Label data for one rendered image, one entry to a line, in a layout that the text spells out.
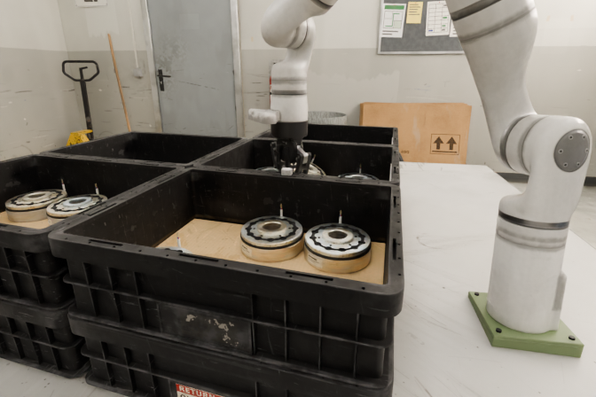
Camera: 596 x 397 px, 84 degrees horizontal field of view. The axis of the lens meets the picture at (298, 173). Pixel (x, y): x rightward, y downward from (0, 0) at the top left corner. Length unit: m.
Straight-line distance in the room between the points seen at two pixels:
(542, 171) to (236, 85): 3.47
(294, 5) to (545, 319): 0.63
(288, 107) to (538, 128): 0.39
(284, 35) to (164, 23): 3.61
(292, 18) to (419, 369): 0.58
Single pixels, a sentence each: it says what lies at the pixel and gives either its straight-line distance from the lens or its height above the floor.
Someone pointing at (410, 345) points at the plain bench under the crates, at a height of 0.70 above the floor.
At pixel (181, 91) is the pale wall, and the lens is 4.12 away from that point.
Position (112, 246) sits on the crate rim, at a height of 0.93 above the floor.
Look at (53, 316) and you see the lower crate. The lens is 0.55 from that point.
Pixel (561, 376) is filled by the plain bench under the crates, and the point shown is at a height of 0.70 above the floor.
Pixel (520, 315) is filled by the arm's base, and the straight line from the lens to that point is 0.66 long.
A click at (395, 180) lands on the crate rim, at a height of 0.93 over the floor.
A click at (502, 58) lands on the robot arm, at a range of 0.54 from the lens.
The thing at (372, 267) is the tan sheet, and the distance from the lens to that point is 0.53.
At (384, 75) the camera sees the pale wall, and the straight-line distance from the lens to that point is 3.63.
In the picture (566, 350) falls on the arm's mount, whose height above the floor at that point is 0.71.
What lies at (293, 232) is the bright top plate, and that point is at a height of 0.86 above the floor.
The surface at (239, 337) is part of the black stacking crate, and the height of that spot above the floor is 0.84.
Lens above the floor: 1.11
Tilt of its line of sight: 17 degrees down
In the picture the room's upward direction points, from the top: straight up
